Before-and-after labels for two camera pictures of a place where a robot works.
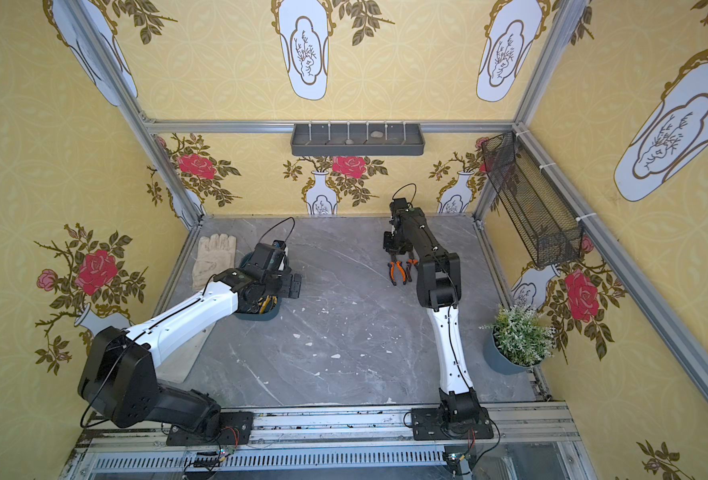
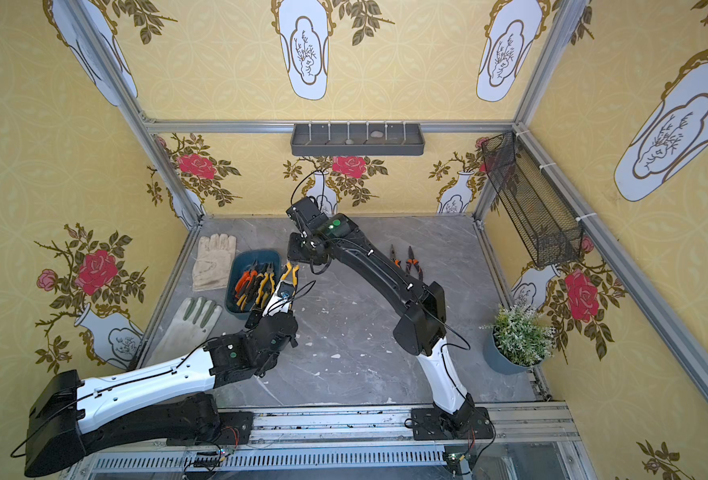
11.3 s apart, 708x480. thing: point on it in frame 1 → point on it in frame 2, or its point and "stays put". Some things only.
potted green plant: x=518 y=341 stays put
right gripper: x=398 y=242 → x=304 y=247
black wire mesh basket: x=547 y=230 stays put
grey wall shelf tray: x=357 y=140 stays put
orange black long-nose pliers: x=408 y=268 stays put
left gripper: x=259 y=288 → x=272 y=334
